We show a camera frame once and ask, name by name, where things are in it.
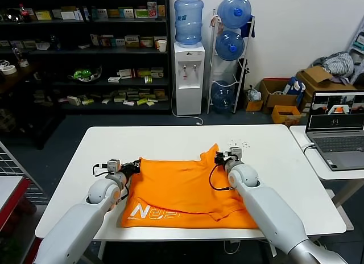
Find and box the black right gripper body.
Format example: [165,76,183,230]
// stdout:
[219,151,232,166]

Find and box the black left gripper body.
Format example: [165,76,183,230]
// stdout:
[121,160,141,178]

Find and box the orange t-shirt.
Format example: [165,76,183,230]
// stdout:
[119,143,259,229]

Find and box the grey pile of clothes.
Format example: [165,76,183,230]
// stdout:
[312,51,355,85]

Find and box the large white table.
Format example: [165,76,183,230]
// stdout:
[34,123,347,263]

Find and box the small orange box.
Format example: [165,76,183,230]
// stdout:
[246,99,264,112]

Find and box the white water dispenser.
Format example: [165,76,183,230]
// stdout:
[173,42,205,116]

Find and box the white plastic bag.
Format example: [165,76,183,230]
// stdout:
[246,85,262,102]

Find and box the orange cardboard box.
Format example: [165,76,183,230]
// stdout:
[271,105,301,126]

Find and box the open brown cardboard box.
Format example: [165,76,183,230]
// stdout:
[258,77,299,115]

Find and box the small white side table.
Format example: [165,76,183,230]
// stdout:
[288,124,364,209]

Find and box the black stand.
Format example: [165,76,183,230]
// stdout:
[237,57,250,82]

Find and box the black shelving unit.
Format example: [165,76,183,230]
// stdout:
[0,0,171,150]

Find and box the blue and white bag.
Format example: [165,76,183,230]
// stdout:
[283,76,307,100]

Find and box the green and white bowl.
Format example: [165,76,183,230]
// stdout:
[68,65,102,83]

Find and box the red and white cart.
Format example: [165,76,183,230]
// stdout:
[0,175,38,264]

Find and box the grey open laptop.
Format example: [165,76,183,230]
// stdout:
[304,90,364,172]

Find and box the brown white box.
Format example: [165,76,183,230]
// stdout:
[125,35,140,48]

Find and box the cardboard box with flaps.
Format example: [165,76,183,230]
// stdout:
[295,65,358,110]

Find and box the upright blue water jug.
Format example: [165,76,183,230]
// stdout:
[173,0,204,46]

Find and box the dark blue bottle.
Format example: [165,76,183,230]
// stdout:
[49,34,62,51]

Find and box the teal white box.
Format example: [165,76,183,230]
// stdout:
[118,7,135,19]

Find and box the clear plastic bottle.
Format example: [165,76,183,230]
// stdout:
[11,44,24,62]

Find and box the cola bottle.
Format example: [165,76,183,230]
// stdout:
[19,3,29,23]

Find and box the clear glass bowl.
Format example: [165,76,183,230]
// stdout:
[5,8,24,23]

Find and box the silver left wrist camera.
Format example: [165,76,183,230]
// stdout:
[106,159,122,174]

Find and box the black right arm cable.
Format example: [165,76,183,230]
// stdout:
[209,163,237,191]

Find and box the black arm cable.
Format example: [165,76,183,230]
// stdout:
[209,163,237,191]
[92,163,130,203]

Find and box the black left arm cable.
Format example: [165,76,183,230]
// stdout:
[92,163,130,203]

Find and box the white dispenser power cable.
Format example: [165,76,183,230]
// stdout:
[171,86,204,126]

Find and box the white wire jug rack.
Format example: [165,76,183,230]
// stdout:
[206,9,256,114]

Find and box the white wire grid panel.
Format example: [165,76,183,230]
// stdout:
[0,141,51,205]

